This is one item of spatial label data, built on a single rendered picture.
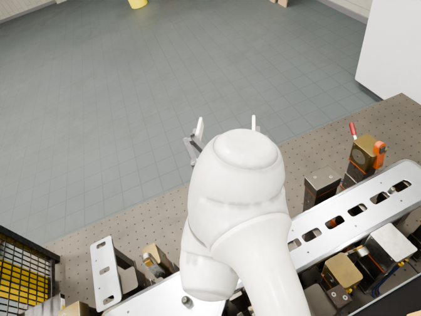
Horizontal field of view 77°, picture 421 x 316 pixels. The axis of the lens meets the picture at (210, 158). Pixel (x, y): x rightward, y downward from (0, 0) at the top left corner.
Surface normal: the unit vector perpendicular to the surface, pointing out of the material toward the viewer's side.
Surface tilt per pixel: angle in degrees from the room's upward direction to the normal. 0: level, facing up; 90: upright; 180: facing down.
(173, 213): 0
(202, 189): 65
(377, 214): 0
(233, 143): 25
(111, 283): 0
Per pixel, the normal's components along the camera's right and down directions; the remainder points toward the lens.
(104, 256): -0.22, -0.62
